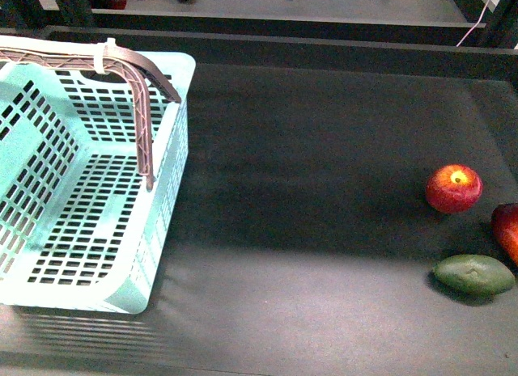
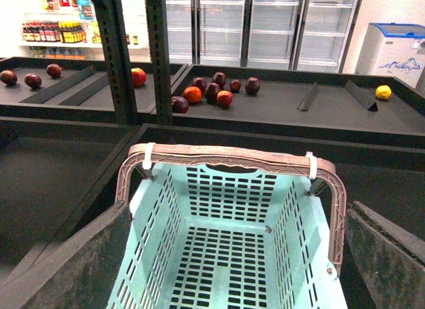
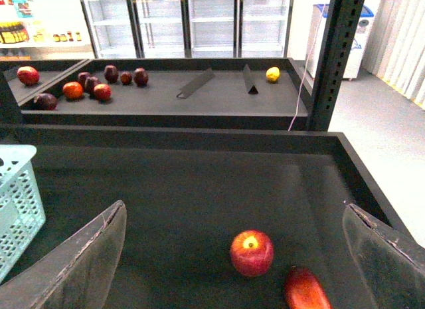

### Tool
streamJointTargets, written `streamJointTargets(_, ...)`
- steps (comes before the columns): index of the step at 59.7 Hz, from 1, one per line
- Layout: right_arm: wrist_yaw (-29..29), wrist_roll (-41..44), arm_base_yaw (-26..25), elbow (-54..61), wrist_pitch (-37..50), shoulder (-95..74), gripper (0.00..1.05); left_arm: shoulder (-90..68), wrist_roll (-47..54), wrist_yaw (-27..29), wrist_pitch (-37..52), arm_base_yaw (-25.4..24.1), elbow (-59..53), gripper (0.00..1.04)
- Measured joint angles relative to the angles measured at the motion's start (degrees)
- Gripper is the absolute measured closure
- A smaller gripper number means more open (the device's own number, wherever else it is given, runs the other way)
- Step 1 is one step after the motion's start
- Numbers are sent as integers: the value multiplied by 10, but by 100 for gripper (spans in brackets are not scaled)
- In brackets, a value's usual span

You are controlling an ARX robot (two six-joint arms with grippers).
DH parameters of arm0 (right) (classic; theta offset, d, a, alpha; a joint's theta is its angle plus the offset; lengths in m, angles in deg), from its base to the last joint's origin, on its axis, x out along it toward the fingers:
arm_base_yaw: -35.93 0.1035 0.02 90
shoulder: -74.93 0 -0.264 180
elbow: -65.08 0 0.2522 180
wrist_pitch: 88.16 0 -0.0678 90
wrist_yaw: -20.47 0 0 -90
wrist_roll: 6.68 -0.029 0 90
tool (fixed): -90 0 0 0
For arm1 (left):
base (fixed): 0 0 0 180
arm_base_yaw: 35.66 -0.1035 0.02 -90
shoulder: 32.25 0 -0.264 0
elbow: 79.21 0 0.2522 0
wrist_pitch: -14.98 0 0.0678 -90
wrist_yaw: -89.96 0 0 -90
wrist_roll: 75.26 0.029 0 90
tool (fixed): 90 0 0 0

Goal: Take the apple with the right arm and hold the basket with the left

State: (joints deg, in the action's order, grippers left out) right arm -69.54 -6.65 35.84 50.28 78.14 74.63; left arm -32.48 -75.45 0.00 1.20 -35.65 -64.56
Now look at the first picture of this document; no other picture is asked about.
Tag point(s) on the light blue plastic basket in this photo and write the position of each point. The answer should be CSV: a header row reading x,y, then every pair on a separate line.
x,y
79,229

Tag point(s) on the grey basket handle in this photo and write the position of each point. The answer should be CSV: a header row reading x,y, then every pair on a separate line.
x,y
132,67

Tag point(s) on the red yellow apple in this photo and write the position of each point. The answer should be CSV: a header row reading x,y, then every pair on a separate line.
x,y
453,188

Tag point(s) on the red yellow mango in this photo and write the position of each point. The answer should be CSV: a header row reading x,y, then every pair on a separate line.
x,y
504,226

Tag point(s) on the white cable tie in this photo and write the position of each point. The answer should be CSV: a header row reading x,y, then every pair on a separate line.
x,y
98,56

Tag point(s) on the green avocado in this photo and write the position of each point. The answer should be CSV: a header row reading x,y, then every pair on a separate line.
x,y
475,275

